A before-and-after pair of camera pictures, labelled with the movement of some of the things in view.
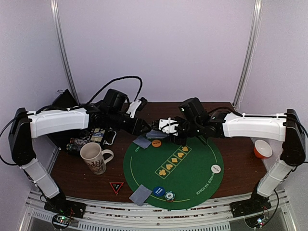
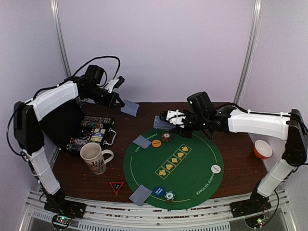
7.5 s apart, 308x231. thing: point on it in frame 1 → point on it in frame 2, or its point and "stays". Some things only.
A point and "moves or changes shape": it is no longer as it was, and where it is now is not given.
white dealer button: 215,169 stays
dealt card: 140,195 stays
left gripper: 138,124 → 111,101
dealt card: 142,142 stays
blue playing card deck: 156,134 moves or changes shape
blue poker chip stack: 169,196 stays
